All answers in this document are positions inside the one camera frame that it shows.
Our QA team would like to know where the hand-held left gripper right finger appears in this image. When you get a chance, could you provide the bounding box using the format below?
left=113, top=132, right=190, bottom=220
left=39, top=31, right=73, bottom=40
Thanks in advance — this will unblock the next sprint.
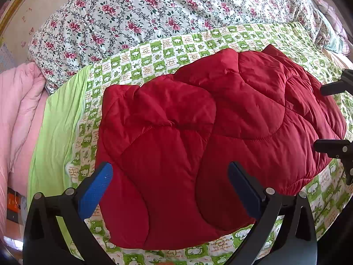
left=228, top=161, right=316, bottom=265

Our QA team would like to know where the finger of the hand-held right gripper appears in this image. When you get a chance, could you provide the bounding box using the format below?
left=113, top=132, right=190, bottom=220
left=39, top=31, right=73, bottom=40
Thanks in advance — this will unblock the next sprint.
left=314, top=139, right=353, bottom=186
left=320, top=68, right=353, bottom=97

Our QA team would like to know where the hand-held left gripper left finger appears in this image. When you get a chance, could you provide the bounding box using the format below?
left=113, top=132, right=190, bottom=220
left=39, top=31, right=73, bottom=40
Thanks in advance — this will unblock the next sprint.
left=23, top=162, right=116, bottom=265

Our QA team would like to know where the red puffer jacket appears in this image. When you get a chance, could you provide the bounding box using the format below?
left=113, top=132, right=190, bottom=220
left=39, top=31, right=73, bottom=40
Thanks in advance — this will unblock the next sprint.
left=95, top=45, right=347, bottom=250

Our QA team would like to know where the striped pink pillow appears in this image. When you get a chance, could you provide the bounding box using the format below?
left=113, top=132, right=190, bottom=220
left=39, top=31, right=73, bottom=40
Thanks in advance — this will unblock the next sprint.
left=307, top=0, right=351, bottom=53

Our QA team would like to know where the green checked bed sheet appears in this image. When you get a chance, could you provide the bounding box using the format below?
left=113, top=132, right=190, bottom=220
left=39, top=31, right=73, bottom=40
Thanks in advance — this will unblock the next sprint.
left=27, top=21, right=353, bottom=265

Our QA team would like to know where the orange box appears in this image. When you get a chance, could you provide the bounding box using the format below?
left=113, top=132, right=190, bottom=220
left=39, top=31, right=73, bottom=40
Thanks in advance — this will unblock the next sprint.
left=7, top=192, right=22, bottom=222

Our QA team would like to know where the pink quilt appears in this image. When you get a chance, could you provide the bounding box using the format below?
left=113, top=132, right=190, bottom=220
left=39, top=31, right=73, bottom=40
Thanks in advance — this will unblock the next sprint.
left=0, top=62, right=49, bottom=228

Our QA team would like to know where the floral duvet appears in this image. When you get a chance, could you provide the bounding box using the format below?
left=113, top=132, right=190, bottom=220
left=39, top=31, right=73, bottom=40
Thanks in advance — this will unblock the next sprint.
left=28, top=0, right=326, bottom=94

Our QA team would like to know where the gold picture frame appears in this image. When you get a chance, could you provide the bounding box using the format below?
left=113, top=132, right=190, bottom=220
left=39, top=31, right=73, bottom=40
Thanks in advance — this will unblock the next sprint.
left=0, top=0, right=56, bottom=38

